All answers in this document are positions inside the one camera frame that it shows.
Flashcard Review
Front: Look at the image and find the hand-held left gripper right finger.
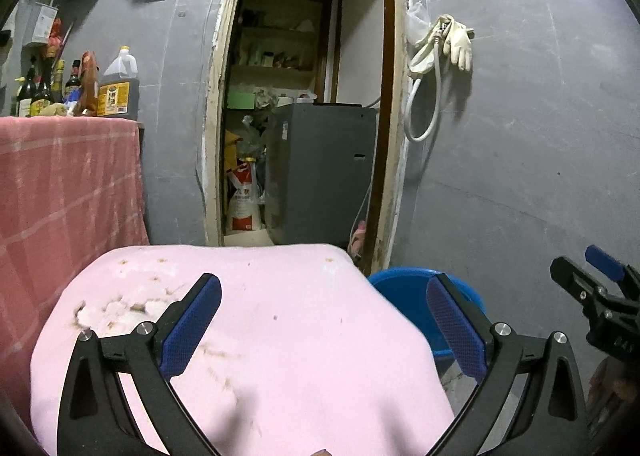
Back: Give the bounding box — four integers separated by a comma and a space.
426, 273, 591, 456

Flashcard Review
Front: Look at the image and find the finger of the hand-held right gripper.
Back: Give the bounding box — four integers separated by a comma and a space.
585, 244, 628, 282
550, 256, 611, 309

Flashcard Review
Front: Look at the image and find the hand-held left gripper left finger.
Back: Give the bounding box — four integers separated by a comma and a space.
56, 272, 223, 456

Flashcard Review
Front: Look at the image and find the blue plastic basin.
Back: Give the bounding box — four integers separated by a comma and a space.
367, 266, 486, 362

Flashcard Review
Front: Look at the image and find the light pink towel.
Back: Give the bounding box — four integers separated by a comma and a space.
30, 243, 456, 456

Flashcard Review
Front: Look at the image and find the pink rag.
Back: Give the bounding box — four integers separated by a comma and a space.
350, 221, 368, 262

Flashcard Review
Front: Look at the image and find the white rice sack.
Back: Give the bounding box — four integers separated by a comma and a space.
226, 161, 266, 232

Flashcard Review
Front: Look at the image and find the yellow bag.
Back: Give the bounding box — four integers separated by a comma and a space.
224, 128, 243, 172

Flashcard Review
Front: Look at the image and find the red checked cloth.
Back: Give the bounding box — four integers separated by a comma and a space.
0, 116, 151, 417

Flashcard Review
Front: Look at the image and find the grey washing machine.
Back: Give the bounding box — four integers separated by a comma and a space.
264, 102, 378, 249

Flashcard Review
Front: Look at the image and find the pile of plastic bags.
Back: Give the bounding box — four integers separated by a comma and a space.
225, 108, 271, 172

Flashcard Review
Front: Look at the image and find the cooking oil jug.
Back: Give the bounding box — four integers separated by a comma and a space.
96, 47, 140, 120

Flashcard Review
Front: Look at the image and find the brown snack packet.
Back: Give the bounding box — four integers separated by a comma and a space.
79, 51, 101, 117

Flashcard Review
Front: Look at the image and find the wooden shelf unit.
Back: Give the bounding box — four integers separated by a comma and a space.
232, 0, 333, 87

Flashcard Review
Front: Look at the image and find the red plastic bag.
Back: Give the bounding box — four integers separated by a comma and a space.
47, 18, 63, 59

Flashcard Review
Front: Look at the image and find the white utensil holder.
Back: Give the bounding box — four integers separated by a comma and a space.
22, 2, 56, 47

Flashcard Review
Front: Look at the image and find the white hose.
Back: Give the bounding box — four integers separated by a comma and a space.
404, 28, 443, 143

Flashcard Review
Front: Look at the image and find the wooden door frame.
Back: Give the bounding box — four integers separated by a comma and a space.
197, 0, 416, 277

